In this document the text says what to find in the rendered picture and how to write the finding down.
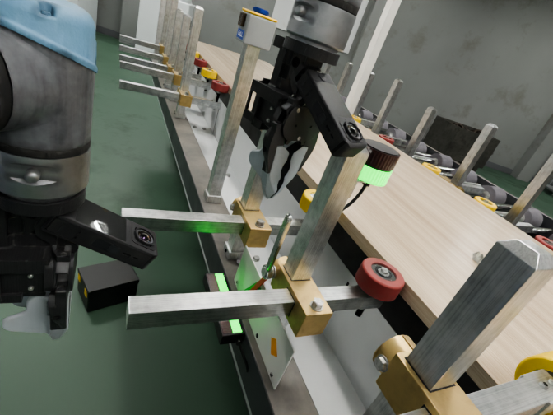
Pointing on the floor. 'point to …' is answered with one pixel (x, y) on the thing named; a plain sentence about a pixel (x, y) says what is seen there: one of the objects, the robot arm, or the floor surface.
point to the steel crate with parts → (457, 141)
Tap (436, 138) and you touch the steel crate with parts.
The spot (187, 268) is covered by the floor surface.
